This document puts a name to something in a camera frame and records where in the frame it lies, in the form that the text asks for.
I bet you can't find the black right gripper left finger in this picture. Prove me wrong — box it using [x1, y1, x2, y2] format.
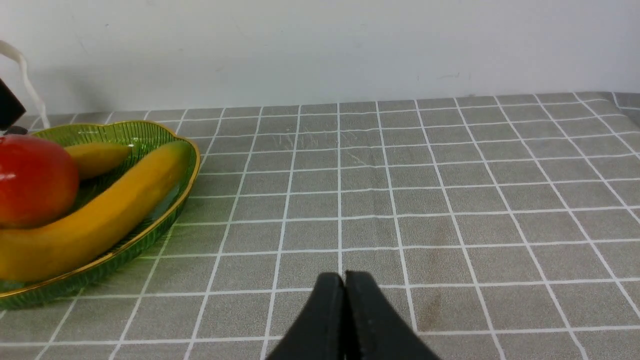
[267, 272, 345, 360]

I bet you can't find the green glass fruit tray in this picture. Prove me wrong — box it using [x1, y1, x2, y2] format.
[0, 121, 201, 310]

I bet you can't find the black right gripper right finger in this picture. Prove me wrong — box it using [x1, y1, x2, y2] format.
[343, 271, 439, 360]

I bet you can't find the white cloth tote bag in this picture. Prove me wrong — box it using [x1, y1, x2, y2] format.
[0, 40, 51, 129]

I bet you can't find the small yellow banana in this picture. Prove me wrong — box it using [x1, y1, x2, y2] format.
[64, 142, 132, 181]

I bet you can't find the red orange mango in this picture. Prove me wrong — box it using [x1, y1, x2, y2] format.
[0, 134, 80, 228]

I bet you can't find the grey checked tablecloth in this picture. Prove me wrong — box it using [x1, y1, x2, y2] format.
[1, 92, 640, 360]

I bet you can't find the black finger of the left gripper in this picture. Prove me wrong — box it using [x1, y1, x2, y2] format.
[0, 79, 26, 132]

